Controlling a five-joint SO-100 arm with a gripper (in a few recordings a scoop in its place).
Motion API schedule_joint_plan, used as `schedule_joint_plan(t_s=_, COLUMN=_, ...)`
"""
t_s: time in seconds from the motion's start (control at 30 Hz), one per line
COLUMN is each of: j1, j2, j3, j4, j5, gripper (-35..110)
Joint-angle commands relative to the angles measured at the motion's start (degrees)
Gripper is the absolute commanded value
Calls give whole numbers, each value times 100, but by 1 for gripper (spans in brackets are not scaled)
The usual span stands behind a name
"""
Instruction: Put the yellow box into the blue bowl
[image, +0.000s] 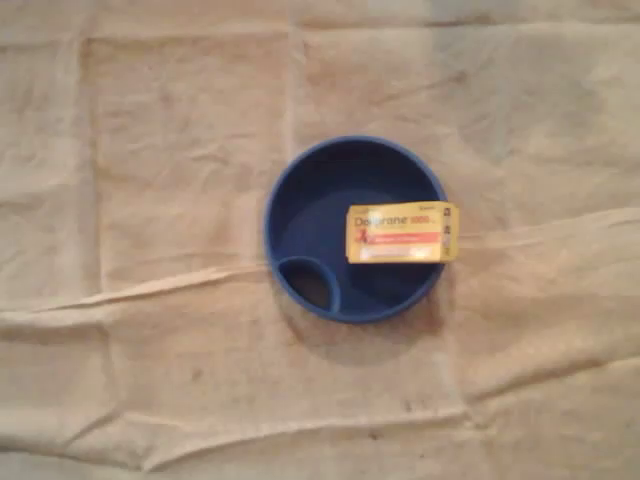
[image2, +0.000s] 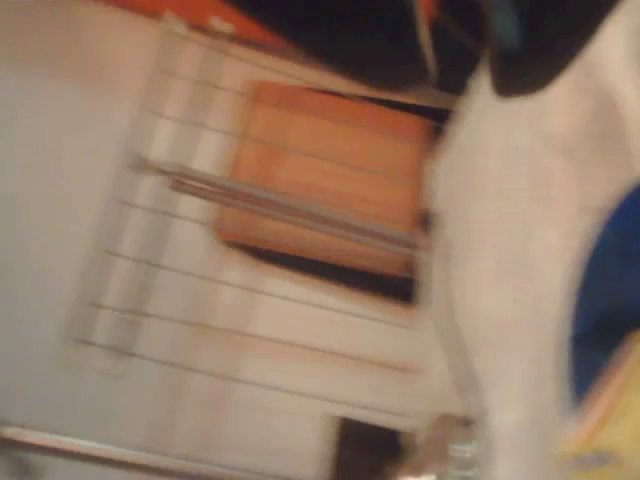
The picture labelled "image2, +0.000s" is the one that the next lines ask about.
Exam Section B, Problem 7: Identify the dark brown wooden furniture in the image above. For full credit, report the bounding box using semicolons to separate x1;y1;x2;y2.
332;417;407;480

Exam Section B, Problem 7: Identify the grey metal drying rack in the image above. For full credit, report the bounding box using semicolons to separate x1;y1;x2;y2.
74;14;437;377

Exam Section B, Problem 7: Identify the blue round plastic bowl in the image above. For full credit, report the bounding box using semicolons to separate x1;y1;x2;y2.
569;182;640;401

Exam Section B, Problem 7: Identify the white wrinkled cloth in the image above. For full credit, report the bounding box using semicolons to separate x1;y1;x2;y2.
424;0;640;480

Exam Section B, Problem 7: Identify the orange wooden box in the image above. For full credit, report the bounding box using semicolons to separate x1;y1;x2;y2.
214;82;437;277

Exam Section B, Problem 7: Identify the yellow cardboard box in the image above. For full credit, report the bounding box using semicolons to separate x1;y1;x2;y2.
554;333;640;472

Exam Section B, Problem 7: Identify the silver metal floor lamp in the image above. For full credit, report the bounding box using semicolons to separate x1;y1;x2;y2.
0;413;482;480

